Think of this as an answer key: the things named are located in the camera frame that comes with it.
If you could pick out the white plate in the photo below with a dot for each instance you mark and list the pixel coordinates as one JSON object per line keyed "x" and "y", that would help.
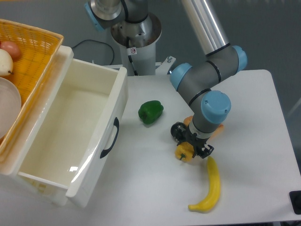
{"x": 10, "y": 105}

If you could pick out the red apple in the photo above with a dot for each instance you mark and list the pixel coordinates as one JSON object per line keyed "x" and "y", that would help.
{"x": 12, "y": 48}

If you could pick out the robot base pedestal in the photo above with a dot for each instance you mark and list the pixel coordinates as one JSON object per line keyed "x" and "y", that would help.
{"x": 137, "y": 44}

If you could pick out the yellow banana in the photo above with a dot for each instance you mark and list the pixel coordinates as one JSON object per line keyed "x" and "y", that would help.
{"x": 214, "y": 192}

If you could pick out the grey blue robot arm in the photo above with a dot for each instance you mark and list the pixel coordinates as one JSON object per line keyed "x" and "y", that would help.
{"x": 194, "y": 84}

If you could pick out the white pear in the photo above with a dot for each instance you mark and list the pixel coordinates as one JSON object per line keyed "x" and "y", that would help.
{"x": 6, "y": 63}

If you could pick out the orange carrot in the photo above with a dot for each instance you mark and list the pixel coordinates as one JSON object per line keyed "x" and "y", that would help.
{"x": 219, "y": 130}

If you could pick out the white plastic drawer box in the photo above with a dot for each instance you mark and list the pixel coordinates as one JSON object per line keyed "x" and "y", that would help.
{"x": 55, "y": 155}

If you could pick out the yellow bell pepper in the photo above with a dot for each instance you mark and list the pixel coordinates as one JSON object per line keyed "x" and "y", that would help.
{"x": 184, "y": 152}

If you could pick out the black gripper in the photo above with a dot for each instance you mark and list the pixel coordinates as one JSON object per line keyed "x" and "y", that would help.
{"x": 195, "y": 140}

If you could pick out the green bell pepper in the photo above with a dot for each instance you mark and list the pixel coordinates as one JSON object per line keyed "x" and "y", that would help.
{"x": 150, "y": 111}

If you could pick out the yellow woven basket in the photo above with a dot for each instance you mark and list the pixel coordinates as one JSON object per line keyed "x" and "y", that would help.
{"x": 38, "y": 47}

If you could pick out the black object table corner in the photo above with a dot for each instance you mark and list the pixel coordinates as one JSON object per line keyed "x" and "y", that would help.
{"x": 295, "y": 197}

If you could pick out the dark round eggplant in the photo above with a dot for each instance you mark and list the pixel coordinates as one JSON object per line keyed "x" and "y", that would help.
{"x": 174, "y": 130}

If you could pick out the black drawer handle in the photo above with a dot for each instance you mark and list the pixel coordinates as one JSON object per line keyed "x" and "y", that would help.
{"x": 112, "y": 139}

